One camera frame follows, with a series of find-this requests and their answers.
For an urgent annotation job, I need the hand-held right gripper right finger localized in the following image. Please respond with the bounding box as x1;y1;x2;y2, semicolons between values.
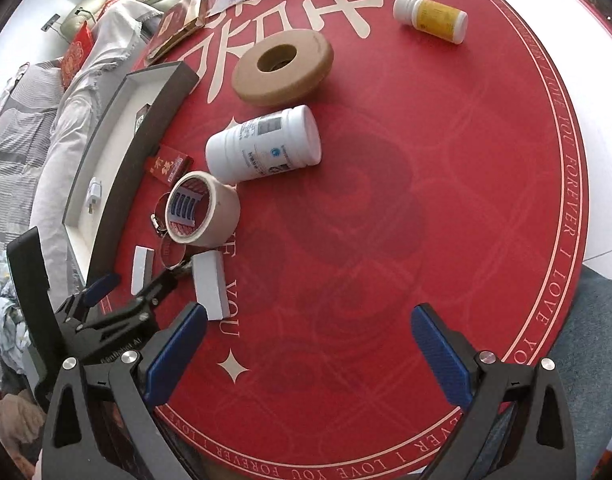
411;302;579;480

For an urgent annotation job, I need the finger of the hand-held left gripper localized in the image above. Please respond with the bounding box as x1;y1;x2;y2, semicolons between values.
56;274;121;327
80;268;183;334

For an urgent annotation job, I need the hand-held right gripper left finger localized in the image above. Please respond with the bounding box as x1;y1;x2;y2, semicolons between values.
40;302;209;480

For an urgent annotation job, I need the beige adhesive tape roll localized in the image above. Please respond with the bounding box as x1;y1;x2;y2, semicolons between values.
166;171;241;248

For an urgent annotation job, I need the large white pill bottle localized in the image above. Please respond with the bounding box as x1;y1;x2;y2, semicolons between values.
206;104;321;186

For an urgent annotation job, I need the grey shallow tray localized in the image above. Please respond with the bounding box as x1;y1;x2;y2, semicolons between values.
62;61;201;282

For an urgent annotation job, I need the yellow label white bottle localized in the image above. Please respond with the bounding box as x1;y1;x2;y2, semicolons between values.
393;0;469;45

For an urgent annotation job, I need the small white box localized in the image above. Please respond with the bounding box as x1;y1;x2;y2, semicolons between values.
191;251;231;321
131;245;155;295

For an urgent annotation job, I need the floral cloth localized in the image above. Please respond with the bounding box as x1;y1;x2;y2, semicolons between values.
0;251;27;377

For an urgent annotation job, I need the white charger plug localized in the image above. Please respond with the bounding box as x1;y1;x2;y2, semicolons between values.
87;177;105;217

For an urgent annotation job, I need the small red box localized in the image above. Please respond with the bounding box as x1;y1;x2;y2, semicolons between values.
144;144;195;182

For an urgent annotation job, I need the beige cloth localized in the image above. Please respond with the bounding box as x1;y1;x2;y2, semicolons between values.
0;391;47;445

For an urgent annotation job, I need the grey fabric seat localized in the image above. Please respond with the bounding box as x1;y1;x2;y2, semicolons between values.
552;263;612;463

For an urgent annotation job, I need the grey striped sofa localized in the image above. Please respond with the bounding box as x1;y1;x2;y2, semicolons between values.
0;0;151;286

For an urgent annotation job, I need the red embroidered cushion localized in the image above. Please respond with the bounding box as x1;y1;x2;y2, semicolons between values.
60;23;96;92

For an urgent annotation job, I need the brown kraft tape roll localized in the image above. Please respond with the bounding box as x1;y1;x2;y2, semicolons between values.
231;29;335;108

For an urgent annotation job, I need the red gift box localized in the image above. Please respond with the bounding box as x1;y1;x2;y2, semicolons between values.
144;0;210;63

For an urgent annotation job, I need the beige leather armchair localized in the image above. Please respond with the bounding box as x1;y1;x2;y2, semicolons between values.
50;0;134;37

